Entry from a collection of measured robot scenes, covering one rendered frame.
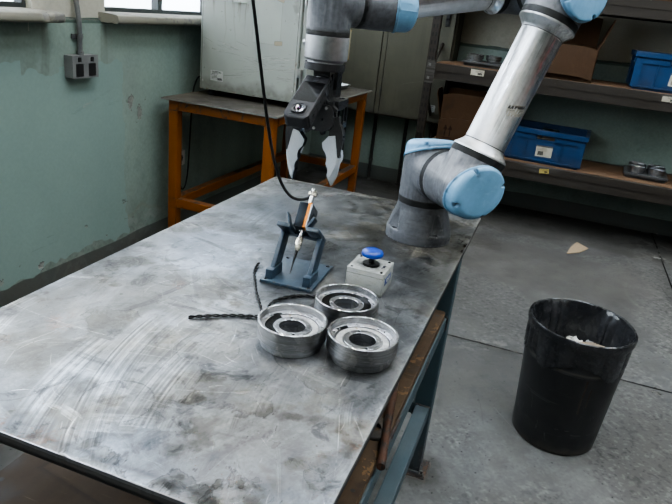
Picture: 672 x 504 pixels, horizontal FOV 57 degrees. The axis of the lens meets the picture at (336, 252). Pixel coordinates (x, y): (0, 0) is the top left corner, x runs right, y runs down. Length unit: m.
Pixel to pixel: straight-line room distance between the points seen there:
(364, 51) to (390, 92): 0.35
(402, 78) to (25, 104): 2.84
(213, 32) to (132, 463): 2.78
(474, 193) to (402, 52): 3.51
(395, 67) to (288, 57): 1.71
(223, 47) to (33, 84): 1.02
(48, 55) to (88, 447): 2.12
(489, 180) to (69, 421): 0.86
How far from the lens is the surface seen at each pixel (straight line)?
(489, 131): 1.29
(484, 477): 2.07
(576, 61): 4.29
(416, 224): 1.40
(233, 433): 0.78
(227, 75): 3.31
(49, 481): 1.12
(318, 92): 1.08
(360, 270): 1.13
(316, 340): 0.91
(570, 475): 2.20
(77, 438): 0.79
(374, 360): 0.89
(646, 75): 4.36
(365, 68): 4.81
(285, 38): 3.16
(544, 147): 4.39
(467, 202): 1.27
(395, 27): 1.15
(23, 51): 2.65
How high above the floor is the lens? 1.28
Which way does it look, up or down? 21 degrees down
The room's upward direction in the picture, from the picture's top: 7 degrees clockwise
